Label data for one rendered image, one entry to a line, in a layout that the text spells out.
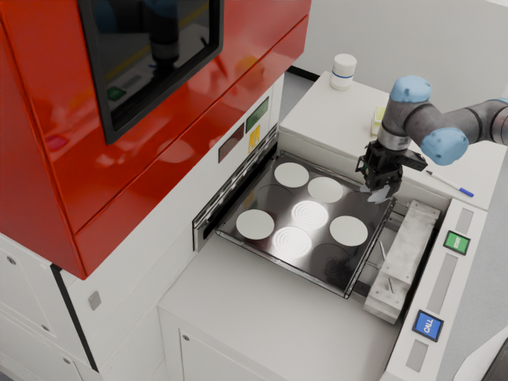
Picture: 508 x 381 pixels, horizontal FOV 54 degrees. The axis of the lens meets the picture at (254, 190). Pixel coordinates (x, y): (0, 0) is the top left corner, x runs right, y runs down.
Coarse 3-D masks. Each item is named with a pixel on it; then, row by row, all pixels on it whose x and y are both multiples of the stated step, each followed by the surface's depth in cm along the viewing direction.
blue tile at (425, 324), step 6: (420, 318) 108; (426, 318) 108; (432, 318) 108; (420, 324) 107; (426, 324) 107; (432, 324) 107; (438, 324) 107; (420, 330) 106; (426, 330) 106; (432, 330) 106; (432, 336) 105
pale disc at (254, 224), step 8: (240, 216) 132; (248, 216) 132; (256, 216) 132; (264, 216) 133; (240, 224) 130; (248, 224) 131; (256, 224) 131; (264, 224) 131; (272, 224) 131; (240, 232) 129; (248, 232) 129; (256, 232) 129; (264, 232) 129
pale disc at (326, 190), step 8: (312, 184) 142; (320, 184) 142; (328, 184) 142; (336, 184) 142; (312, 192) 140; (320, 192) 140; (328, 192) 140; (336, 192) 140; (320, 200) 138; (328, 200) 138; (336, 200) 138
